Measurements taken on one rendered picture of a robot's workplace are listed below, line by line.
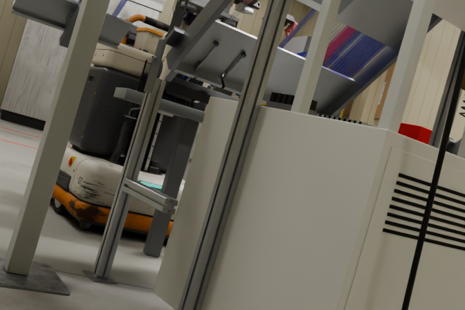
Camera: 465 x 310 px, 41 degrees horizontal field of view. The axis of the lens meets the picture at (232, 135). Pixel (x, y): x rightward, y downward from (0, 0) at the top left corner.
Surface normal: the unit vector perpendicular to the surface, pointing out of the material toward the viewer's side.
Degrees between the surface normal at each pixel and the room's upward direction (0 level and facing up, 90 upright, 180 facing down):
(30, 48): 90
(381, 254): 90
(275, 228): 90
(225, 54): 134
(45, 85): 90
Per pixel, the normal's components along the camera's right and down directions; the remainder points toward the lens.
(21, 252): 0.48, 0.13
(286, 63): 0.21, 0.77
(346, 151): -0.78, -0.24
